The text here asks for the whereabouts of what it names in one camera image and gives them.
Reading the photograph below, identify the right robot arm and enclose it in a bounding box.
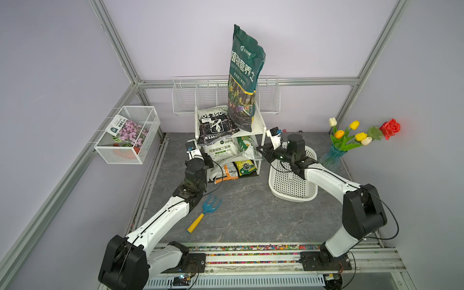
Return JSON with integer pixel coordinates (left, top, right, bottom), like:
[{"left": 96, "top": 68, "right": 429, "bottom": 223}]
[{"left": 257, "top": 134, "right": 387, "bottom": 262}]

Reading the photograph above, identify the red artificial rose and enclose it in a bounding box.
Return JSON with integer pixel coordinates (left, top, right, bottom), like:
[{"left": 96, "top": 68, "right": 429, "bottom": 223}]
[{"left": 379, "top": 118, "right": 401, "bottom": 140}]

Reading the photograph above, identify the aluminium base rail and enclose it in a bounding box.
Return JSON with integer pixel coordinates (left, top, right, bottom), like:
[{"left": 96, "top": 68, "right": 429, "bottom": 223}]
[{"left": 143, "top": 242, "right": 415, "bottom": 290}]

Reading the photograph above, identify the white wire wall rack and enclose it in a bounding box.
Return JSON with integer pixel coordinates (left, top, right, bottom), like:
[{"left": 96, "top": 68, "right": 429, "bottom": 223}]
[{"left": 172, "top": 76, "right": 281, "bottom": 115}]

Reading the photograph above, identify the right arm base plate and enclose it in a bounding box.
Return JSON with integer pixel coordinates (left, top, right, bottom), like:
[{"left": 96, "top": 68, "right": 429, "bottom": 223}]
[{"left": 298, "top": 251, "right": 352, "bottom": 273}]

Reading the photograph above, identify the white wire cube basket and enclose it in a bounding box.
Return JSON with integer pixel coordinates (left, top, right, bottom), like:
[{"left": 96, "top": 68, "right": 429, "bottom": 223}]
[{"left": 94, "top": 106, "right": 160, "bottom": 165}]

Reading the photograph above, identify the tulip bouquet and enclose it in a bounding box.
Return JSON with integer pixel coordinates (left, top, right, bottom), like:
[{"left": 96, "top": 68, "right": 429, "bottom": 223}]
[{"left": 329, "top": 117, "right": 384, "bottom": 152}]

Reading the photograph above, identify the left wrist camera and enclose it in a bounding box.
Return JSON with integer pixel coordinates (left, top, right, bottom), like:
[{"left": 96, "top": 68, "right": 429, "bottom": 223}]
[{"left": 186, "top": 139, "right": 203, "bottom": 160}]

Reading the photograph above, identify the purple flower seed packet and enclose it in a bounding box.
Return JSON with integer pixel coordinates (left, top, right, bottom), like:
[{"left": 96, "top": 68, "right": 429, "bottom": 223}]
[{"left": 105, "top": 114, "right": 149, "bottom": 148}]

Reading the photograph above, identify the blue yellow garden fork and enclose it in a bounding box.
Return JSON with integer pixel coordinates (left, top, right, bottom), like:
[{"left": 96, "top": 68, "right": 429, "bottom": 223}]
[{"left": 187, "top": 196, "right": 222, "bottom": 233}]

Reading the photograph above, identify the black rose soil bag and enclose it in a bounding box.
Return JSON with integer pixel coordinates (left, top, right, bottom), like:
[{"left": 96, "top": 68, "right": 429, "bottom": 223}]
[{"left": 197, "top": 106, "right": 240, "bottom": 145}]

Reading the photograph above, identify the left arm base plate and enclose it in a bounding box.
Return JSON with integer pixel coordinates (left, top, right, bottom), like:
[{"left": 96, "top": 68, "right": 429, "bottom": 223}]
[{"left": 162, "top": 253, "right": 206, "bottom": 274}]

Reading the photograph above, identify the white fertilizer bag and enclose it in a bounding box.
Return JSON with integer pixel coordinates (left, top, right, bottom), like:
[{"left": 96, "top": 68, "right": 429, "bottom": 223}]
[{"left": 203, "top": 138, "right": 240, "bottom": 182}]

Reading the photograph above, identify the green yellow packet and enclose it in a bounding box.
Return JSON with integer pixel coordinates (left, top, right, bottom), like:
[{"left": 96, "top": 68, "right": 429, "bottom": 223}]
[{"left": 233, "top": 159, "right": 257, "bottom": 178}]

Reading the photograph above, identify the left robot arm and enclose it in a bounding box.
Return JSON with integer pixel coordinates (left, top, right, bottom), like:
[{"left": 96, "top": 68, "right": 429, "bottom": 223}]
[{"left": 98, "top": 153, "right": 214, "bottom": 290}]

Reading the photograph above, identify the white three-tier shelf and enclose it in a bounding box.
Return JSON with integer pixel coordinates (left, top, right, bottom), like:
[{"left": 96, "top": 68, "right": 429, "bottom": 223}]
[{"left": 195, "top": 109, "right": 267, "bottom": 178}]

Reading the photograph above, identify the white perforated plastic basket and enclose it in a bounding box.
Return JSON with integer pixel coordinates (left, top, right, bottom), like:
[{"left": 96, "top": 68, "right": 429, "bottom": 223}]
[{"left": 268, "top": 141, "right": 319, "bottom": 203}]

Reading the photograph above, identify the orange packet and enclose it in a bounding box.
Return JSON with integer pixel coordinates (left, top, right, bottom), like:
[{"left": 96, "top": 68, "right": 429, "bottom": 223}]
[{"left": 214, "top": 163, "right": 239, "bottom": 184}]

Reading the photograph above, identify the white green small bag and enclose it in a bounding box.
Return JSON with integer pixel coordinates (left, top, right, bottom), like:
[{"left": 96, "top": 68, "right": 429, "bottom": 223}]
[{"left": 236, "top": 136, "right": 262, "bottom": 161}]

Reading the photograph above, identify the tall green soil bag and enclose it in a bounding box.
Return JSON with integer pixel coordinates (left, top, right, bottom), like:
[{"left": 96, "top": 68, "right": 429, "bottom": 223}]
[{"left": 227, "top": 25, "right": 266, "bottom": 132}]

